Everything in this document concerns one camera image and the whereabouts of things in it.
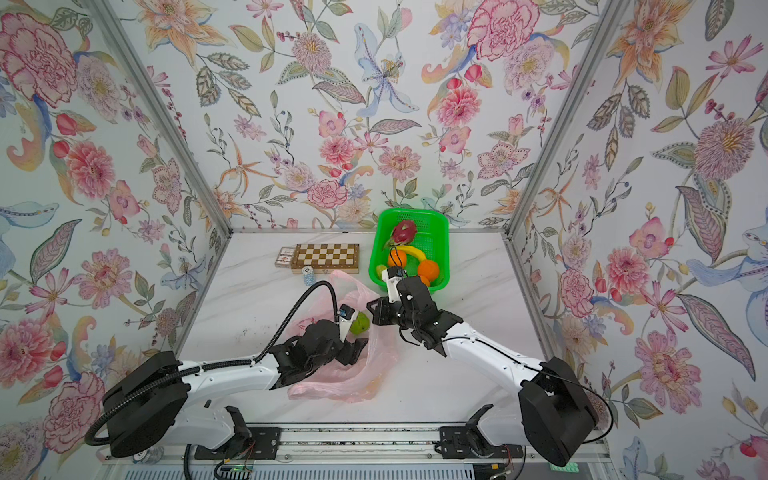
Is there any round green lime fruit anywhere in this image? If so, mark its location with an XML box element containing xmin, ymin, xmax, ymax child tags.
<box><xmin>349</xmin><ymin>312</ymin><xmax>371</xmax><ymax>336</ymax></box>

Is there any pink plastic bag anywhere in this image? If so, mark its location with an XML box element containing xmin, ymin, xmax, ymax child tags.
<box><xmin>288</xmin><ymin>271</ymin><xmax>398</xmax><ymax>403</ymax></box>

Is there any red dragon fruit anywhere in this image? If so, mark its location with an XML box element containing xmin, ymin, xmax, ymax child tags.
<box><xmin>384</xmin><ymin>219</ymin><xmax>418</xmax><ymax>250</ymax></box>

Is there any green pear fruit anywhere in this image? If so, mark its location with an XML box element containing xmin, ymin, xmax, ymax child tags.
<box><xmin>375</xmin><ymin>264</ymin><xmax>388</xmax><ymax>280</ymax></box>

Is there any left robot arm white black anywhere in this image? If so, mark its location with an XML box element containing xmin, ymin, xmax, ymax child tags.
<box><xmin>85</xmin><ymin>320</ymin><xmax>369</xmax><ymax>458</ymax></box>

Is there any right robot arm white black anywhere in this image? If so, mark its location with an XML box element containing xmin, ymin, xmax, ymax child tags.
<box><xmin>367</xmin><ymin>277</ymin><xmax>599</xmax><ymax>467</ymax></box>

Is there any yellow banana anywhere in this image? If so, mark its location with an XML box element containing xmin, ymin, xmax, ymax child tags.
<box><xmin>397</xmin><ymin>245</ymin><xmax>427</xmax><ymax>262</ymax></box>

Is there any small blue white cup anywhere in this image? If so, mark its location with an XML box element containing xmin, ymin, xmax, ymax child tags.
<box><xmin>301</xmin><ymin>265</ymin><xmax>317</xmax><ymax>287</ymax></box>

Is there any green plastic basket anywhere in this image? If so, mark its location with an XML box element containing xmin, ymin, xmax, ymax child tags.
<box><xmin>368</xmin><ymin>208</ymin><xmax>450</xmax><ymax>293</ymax></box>

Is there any wooden chessboard box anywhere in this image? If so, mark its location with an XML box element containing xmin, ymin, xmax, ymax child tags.
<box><xmin>290</xmin><ymin>243</ymin><xmax>360</xmax><ymax>274</ymax></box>

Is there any small card box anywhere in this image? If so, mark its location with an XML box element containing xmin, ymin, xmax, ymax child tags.
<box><xmin>274</xmin><ymin>246</ymin><xmax>296</xmax><ymax>269</ymax></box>

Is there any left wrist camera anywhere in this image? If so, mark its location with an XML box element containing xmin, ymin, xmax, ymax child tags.
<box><xmin>338</xmin><ymin>304</ymin><xmax>358</xmax><ymax>341</ymax></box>

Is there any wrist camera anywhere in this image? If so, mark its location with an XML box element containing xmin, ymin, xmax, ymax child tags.
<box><xmin>338</xmin><ymin>304</ymin><xmax>358</xmax><ymax>341</ymax></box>
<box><xmin>381</xmin><ymin>266</ymin><xmax>405</xmax><ymax>303</ymax></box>

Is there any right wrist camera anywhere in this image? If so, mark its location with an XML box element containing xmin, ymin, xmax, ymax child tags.
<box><xmin>381</xmin><ymin>266</ymin><xmax>405</xmax><ymax>303</ymax></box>

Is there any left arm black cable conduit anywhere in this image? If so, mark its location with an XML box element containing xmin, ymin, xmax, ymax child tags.
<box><xmin>83</xmin><ymin>280</ymin><xmax>340</xmax><ymax>480</ymax></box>

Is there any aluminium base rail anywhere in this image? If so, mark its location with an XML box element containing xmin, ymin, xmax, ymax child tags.
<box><xmin>95</xmin><ymin>421</ymin><xmax>613</xmax><ymax>466</ymax></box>

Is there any right aluminium corner post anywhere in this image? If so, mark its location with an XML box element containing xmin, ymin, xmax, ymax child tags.
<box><xmin>505</xmin><ymin>1</ymin><xmax>627</xmax><ymax>239</ymax></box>

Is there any aluminium corner post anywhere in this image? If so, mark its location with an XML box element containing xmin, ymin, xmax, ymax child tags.
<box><xmin>505</xmin><ymin>1</ymin><xmax>627</xmax><ymax>239</ymax></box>
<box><xmin>84</xmin><ymin>0</ymin><xmax>233</xmax><ymax>240</ymax></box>

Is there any left aluminium corner post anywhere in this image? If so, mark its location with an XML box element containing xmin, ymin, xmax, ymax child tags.
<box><xmin>84</xmin><ymin>0</ymin><xmax>233</xmax><ymax>240</ymax></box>

